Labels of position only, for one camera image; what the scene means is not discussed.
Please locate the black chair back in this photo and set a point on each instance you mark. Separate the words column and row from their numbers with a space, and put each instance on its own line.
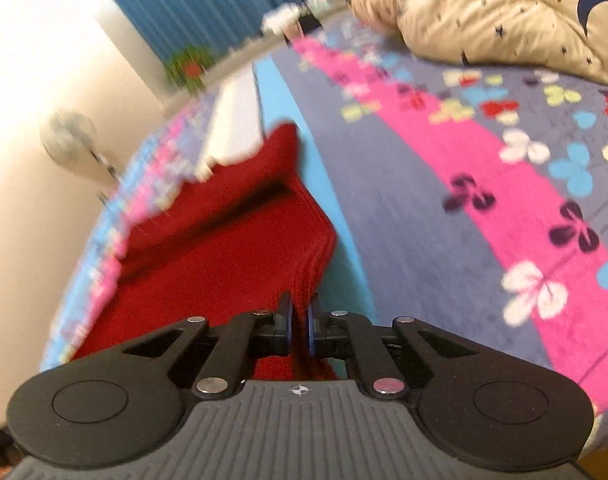
column 309, row 25

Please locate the potted green plant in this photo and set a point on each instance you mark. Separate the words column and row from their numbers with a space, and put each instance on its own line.
column 189, row 67

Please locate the white crumpled cloth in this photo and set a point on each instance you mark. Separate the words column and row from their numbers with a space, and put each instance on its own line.
column 280, row 19

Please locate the floral striped bed sheet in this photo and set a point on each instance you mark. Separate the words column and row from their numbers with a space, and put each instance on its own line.
column 424, row 200

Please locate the white standing fan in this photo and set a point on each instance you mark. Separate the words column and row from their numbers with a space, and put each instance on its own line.
column 66, row 135

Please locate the red knitted sweater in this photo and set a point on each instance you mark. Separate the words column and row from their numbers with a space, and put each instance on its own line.
column 209, row 255

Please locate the blue curtain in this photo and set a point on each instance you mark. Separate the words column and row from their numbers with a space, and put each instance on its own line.
column 199, row 5

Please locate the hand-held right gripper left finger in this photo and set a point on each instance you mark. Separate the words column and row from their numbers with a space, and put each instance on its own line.
column 286, row 332

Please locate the cream star-print quilt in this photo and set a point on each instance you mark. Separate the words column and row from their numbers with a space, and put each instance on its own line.
column 474, row 15

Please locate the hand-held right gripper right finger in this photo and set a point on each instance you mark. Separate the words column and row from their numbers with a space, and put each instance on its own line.
column 312, row 332

